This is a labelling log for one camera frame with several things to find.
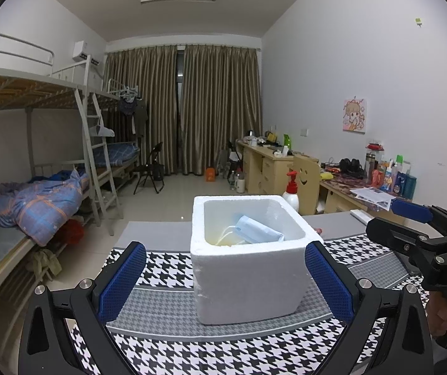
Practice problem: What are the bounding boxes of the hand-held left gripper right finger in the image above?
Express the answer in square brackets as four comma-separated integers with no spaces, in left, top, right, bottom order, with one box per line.
[304,240,433,375]

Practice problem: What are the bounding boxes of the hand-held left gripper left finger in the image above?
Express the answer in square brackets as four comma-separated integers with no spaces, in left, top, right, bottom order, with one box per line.
[18,241,147,375]

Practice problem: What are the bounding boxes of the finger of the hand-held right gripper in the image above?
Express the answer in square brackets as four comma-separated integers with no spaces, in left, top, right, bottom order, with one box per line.
[389,198,447,239]
[365,217,447,278]

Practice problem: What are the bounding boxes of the white foam box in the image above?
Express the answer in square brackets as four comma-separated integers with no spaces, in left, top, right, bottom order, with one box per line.
[190,194,324,326]

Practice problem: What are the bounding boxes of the blue face mask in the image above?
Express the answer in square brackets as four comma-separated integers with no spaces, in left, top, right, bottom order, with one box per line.
[234,215,285,245]

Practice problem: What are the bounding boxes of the yellow face mask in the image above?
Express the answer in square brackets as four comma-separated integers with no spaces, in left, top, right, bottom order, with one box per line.
[207,223,244,248]

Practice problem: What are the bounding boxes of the person's right hand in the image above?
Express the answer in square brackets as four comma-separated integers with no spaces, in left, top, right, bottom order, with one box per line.
[427,291,447,337]

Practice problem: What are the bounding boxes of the row of toiletry bottles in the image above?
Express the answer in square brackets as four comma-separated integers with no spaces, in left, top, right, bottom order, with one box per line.
[364,141,418,198]

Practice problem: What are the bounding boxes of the printed papers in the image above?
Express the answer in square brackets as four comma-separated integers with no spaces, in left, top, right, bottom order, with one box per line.
[349,186,398,208]

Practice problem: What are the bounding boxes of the houndstooth tablecloth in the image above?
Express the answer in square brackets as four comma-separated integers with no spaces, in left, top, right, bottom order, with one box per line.
[67,213,435,375]

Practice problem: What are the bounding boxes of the patterned desk mat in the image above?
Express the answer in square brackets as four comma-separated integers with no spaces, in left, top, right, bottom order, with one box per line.
[321,172,394,204]

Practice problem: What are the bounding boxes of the red bag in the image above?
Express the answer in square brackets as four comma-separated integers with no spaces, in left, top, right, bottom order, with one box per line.
[57,219,84,245]

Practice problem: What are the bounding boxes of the black headphones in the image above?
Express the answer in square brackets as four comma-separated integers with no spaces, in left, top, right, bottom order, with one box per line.
[339,158,365,174]

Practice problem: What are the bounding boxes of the beige cloth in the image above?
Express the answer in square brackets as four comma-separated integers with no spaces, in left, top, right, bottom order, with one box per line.
[28,248,62,280]

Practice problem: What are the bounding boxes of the white lotion pump bottle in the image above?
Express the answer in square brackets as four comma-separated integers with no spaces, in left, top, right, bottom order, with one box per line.
[282,170,300,213]

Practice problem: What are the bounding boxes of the wooden chair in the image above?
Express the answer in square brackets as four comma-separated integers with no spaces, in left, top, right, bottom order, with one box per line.
[292,154,320,215]

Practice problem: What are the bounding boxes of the black folding chair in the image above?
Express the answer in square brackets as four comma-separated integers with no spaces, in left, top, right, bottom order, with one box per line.
[133,142,165,195]

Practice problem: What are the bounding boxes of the blue plaid blanket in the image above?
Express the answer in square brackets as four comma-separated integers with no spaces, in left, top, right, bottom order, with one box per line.
[0,170,91,247]

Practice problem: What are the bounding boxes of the white metal bunk bed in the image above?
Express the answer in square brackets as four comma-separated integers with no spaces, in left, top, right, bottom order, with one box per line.
[52,62,142,188]
[0,31,95,321]

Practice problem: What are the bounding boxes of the wooden desk with drawers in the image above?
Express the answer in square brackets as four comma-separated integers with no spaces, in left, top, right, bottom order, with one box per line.
[237,141,298,196]

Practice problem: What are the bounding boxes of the white metal ladder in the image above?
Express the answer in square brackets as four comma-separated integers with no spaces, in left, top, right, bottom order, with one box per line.
[74,60,124,237]

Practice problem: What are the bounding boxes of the black folding trolley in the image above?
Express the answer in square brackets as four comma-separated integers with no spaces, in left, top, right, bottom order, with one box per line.
[218,141,244,176]

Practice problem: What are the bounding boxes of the hanging dark clothes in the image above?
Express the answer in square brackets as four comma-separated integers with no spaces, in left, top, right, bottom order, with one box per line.
[119,96,148,137]

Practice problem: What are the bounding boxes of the brown curtain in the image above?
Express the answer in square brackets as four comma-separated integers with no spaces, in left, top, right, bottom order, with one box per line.
[103,46,179,176]
[180,45,263,176]

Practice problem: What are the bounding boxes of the white air conditioner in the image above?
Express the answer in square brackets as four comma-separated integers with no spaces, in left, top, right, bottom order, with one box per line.
[72,41,103,67]

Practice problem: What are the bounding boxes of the ceiling tube light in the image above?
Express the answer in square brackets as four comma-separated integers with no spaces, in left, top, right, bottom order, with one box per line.
[141,0,216,5]

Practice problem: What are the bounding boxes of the pink cartoon wall poster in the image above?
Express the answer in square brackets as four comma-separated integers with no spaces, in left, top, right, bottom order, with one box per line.
[343,96,367,134]

